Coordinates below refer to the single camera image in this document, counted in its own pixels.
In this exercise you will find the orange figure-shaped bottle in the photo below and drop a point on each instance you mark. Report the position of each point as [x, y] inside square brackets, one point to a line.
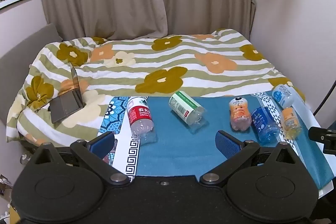
[239, 111]

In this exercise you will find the dark blue label bottle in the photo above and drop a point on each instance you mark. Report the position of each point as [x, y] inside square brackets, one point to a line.
[262, 121]

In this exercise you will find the grey laptop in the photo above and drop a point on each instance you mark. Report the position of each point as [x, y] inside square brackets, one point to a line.
[65, 107]

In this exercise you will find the green label clear bottle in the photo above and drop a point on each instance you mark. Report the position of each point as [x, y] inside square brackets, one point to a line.
[182, 104]

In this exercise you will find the teal patterned tablecloth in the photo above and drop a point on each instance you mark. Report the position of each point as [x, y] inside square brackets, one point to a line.
[178, 146]

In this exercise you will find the small orange label bottle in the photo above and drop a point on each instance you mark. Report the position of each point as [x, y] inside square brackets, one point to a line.
[290, 119]

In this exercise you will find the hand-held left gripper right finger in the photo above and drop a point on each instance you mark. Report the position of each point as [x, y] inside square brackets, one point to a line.
[227, 144]

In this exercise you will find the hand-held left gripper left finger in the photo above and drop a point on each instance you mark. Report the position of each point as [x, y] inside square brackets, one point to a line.
[101, 144]

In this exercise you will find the light blue label bottle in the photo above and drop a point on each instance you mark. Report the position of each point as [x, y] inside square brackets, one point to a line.
[282, 95]

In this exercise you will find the floral striped blanket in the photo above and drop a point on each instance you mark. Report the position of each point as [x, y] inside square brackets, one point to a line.
[183, 61]

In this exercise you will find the red label water bottle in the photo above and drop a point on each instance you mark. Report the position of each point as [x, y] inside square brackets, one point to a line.
[139, 114]

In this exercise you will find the black clamp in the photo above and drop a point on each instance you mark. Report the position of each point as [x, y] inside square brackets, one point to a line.
[319, 133]

